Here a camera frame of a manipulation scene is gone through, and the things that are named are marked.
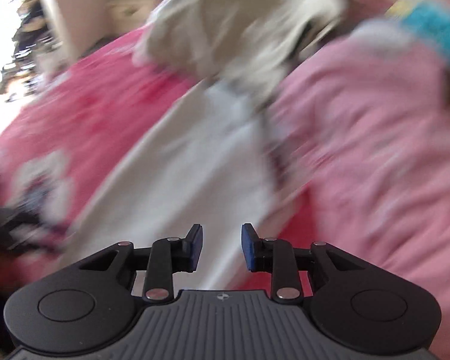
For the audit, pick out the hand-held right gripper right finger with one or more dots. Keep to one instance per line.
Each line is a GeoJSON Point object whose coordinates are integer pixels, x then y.
{"type": "Point", "coordinates": [248, 247]}

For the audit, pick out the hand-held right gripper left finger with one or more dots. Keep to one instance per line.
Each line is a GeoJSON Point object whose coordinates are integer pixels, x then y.
{"type": "Point", "coordinates": [198, 247]}

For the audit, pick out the white sweatshirt with bear outline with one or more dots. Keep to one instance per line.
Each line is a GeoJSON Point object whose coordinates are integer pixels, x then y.
{"type": "Point", "coordinates": [195, 165]}

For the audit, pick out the pink floral fleece blanket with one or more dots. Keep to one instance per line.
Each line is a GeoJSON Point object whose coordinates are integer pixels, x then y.
{"type": "Point", "coordinates": [97, 101]}

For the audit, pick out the light pink quilt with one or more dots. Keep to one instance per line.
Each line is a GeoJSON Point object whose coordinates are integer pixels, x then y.
{"type": "Point", "coordinates": [378, 138]}

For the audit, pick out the cream nightstand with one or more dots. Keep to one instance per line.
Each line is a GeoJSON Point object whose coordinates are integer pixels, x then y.
{"type": "Point", "coordinates": [131, 9]}

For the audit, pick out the blue printed quilt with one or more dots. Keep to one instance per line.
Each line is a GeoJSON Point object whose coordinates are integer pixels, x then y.
{"type": "Point", "coordinates": [431, 26]}

